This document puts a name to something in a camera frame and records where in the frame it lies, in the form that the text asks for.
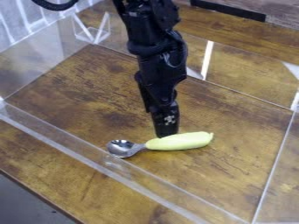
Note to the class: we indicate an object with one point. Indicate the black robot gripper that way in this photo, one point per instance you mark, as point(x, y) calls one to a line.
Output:
point(161, 70)

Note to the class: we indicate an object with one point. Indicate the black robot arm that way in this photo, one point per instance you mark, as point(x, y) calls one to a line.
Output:
point(149, 20)

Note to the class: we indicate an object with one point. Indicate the black bar in background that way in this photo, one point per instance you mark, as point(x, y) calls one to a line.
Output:
point(233, 11)

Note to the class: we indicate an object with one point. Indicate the green handled metal spoon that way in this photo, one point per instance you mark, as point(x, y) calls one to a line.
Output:
point(178, 142)

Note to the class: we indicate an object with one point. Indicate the clear acrylic enclosure walls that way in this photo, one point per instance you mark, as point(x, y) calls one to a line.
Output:
point(69, 98)

